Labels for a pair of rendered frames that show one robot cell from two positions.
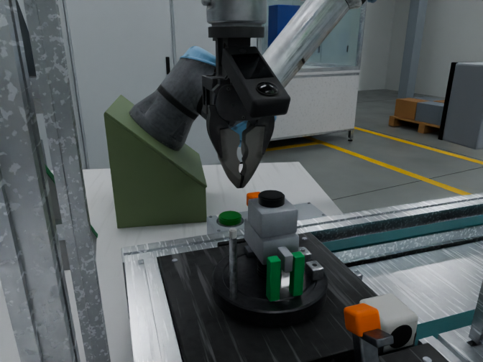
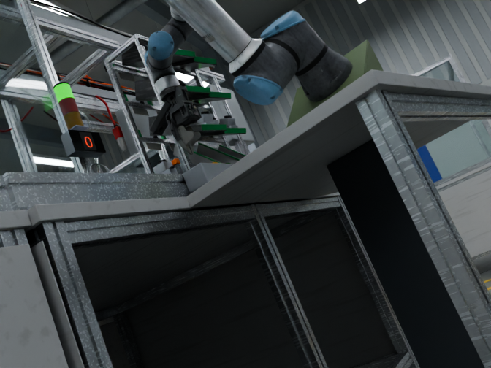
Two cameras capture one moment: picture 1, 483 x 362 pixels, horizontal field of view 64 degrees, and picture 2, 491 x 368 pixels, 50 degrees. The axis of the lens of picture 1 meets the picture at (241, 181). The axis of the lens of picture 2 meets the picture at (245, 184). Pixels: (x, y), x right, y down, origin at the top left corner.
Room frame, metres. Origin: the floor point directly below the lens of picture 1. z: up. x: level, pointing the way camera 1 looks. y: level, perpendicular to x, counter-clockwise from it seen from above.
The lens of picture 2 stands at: (1.73, -1.00, 0.57)
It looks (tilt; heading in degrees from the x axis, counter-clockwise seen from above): 12 degrees up; 136
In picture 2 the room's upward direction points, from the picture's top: 23 degrees counter-clockwise
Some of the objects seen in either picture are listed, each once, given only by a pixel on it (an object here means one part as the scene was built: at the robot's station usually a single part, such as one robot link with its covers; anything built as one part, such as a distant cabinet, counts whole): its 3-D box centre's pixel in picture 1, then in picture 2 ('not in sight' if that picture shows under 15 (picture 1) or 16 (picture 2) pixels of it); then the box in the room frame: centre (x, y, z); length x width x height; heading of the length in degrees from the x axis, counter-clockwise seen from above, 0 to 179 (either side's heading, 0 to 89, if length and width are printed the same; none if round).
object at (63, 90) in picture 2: not in sight; (63, 94); (0.36, -0.25, 1.38); 0.05 x 0.05 x 0.05
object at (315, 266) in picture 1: (314, 270); not in sight; (0.40, -0.09, 1.00); 0.02 x 0.01 x 0.02; 18
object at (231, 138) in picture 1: (225, 154); (193, 139); (0.53, 0.02, 1.11); 0.06 x 0.03 x 0.09; 18
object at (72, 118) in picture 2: not in sight; (74, 122); (0.36, -0.25, 1.28); 0.05 x 0.05 x 0.05
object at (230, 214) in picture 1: (230, 220); not in sight; (0.62, 0.02, 0.96); 0.04 x 0.04 x 0.02
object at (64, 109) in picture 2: not in sight; (69, 108); (0.36, -0.25, 1.33); 0.05 x 0.05 x 0.05
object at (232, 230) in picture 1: (233, 264); not in sight; (0.36, 0.01, 1.03); 0.01 x 0.01 x 0.08
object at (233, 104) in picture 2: not in sight; (248, 163); (-0.68, 1.42, 1.42); 0.30 x 0.09 x 1.13; 108
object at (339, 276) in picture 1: (268, 294); not in sight; (0.41, -0.03, 0.96); 0.24 x 0.24 x 0.02; 18
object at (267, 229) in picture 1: (274, 225); (163, 172); (0.40, -0.04, 1.06); 0.08 x 0.04 x 0.07; 18
